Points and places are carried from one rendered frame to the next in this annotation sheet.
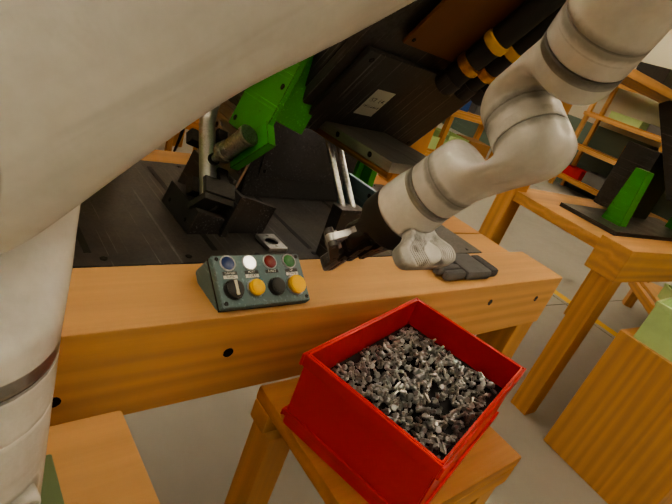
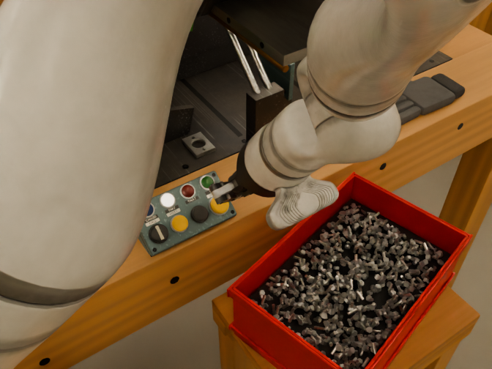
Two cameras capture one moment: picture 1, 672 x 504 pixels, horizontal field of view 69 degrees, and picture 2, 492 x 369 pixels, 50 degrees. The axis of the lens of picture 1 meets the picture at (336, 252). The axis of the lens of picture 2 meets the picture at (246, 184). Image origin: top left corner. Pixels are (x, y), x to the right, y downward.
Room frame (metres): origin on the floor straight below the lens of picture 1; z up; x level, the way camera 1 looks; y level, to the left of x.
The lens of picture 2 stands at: (0.10, -0.11, 1.53)
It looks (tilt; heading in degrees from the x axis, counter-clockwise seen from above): 44 degrees down; 12
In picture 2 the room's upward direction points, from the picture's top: straight up
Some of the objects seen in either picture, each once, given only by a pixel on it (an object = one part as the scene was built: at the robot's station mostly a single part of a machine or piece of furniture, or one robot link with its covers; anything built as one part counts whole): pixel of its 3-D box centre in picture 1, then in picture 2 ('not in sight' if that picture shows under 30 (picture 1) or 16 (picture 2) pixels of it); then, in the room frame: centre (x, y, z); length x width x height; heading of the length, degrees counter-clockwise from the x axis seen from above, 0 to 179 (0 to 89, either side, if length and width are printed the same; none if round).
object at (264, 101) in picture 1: (287, 84); not in sight; (0.88, 0.18, 1.17); 0.13 x 0.12 x 0.20; 135
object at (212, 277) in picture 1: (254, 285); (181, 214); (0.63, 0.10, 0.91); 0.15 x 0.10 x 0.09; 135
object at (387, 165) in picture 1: (353, 134); (252, 0); (0.96, 0.05, 1.11); 0.39 x 0.16 x 0.03; 45
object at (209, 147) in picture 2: (271, 242); (198, 144); (0.81, 0.12, 0.90); 0.06 x 0.04 x 0.01; 45
